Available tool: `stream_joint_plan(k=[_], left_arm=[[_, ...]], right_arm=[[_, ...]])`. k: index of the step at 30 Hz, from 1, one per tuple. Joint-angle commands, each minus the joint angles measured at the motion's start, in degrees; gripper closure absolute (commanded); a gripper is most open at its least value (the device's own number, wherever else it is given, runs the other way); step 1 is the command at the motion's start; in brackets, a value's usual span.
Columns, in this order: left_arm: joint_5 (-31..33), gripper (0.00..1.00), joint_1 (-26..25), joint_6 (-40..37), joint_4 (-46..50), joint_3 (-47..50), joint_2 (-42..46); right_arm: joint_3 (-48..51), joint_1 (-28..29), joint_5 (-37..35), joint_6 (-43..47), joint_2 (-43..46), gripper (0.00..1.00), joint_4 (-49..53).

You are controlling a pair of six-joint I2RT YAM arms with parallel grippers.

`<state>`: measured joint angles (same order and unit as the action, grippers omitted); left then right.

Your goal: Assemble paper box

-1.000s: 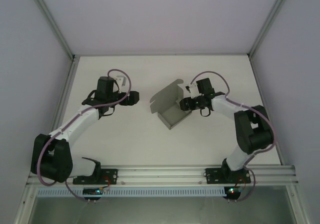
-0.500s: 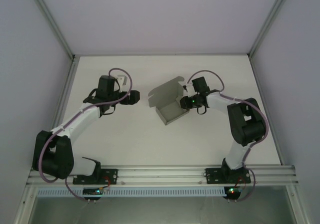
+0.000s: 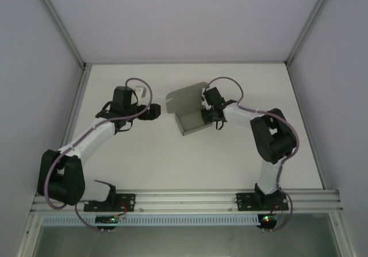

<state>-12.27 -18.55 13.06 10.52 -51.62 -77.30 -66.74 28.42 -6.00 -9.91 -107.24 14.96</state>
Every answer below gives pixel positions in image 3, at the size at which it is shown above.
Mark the slotted pale blue cable duct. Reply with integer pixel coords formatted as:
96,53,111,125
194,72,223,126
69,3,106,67
42,214,259,227

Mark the aluminium mounting rail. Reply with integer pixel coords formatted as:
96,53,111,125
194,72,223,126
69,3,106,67
30,189,344,213

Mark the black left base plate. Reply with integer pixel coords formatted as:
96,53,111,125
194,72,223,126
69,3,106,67
83,193,136,212

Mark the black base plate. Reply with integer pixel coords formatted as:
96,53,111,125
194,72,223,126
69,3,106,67
83,193,136,212
236,192,289,212

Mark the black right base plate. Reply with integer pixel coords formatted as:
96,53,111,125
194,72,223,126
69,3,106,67
236,192,289,212

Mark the aluminium side rail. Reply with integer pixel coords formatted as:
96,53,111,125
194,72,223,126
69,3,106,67
286,63,328,189
45,64,92,191

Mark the left control board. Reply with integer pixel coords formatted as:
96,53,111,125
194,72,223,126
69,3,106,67
95,216,119,226

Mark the aluminium frame post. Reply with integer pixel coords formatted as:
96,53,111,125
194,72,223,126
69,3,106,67
28,0,87,66
285,0,338,65

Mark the control board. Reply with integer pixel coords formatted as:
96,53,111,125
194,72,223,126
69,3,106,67
95,216,119,226
257,214,278,228

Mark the grey paper box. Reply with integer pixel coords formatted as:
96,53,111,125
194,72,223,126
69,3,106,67
165,81,215,137

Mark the right control board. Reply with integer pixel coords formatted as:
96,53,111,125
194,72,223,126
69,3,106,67
257,214,278,228

